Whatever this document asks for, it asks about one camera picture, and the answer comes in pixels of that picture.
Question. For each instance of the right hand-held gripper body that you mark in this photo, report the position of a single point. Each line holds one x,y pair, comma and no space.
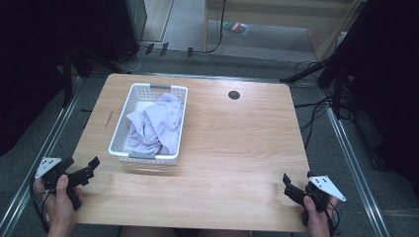
324,188

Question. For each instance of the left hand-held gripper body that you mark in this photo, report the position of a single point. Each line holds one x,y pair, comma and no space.
80,176

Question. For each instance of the white perforated plastic basket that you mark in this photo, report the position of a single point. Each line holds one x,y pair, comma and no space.
149,123

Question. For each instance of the lavender cloth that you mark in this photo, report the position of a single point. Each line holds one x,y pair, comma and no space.
158,126

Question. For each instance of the person's right hand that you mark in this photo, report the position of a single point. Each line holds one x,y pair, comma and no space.
315,217

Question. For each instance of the person's left hand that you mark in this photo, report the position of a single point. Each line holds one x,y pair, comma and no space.
61,205

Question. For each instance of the black round table grommet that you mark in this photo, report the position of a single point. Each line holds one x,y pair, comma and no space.
234,95

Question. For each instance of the dark curtain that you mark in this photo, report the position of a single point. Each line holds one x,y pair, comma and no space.
29,65
388,82

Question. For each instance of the black stand leg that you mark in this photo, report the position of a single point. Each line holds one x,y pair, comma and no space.
306,70

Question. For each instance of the black cabinet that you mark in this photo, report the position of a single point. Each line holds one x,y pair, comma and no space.
125,26

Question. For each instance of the colourful packet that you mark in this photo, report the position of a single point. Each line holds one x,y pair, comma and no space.
236,27

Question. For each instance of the metal floor rail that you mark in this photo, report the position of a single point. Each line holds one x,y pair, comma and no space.
355,164
39,154

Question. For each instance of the light wooden furniture frame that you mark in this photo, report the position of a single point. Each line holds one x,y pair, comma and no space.
280,13

